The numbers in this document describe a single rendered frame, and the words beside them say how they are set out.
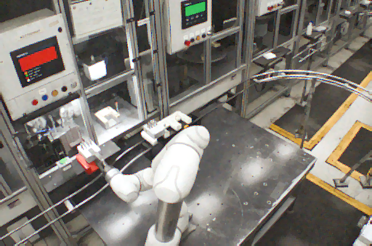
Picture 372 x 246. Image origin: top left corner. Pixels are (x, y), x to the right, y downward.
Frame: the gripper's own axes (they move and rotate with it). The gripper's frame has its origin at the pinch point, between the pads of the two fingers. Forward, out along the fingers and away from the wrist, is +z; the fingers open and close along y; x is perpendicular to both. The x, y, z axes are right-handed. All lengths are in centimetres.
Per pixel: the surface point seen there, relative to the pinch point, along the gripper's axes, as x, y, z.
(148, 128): -45.5, -11.1, 6.5
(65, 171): 18.4, -5.8, 5.6
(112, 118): -34, -13, 37
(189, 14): -97, 56, 18
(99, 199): 6.9, -35.6, -2.8
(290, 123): -231, -102, -18
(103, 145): -13.9, -13.2, 16.3
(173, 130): -63, -20, 1
